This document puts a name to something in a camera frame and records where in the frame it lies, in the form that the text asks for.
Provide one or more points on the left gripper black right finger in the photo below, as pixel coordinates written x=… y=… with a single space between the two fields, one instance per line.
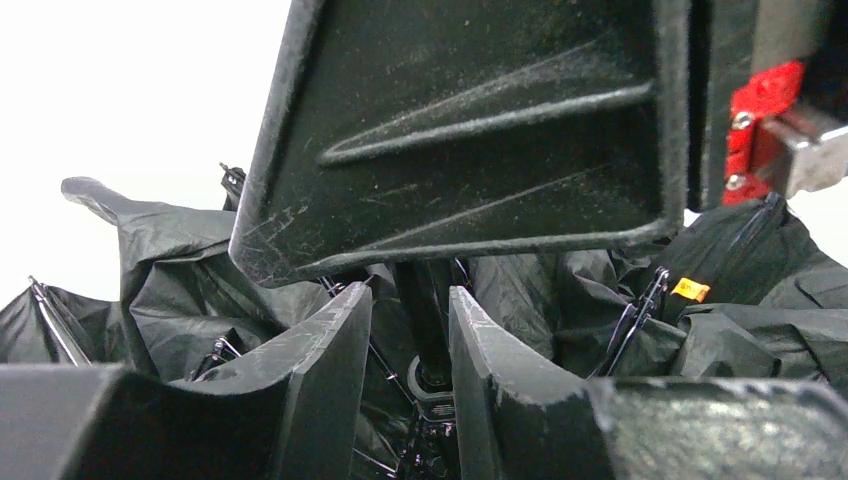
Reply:
x=519 y=416

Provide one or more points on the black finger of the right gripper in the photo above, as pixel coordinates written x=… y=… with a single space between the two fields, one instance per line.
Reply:
x=406 y=130

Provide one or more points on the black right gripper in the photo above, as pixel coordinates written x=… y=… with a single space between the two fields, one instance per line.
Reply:
x=768 y=99

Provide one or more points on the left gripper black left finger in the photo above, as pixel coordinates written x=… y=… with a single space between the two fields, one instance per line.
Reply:
x=287 y=409

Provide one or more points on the black and lilac folding umbrella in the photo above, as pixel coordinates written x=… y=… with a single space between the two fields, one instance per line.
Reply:
x=734 y=297

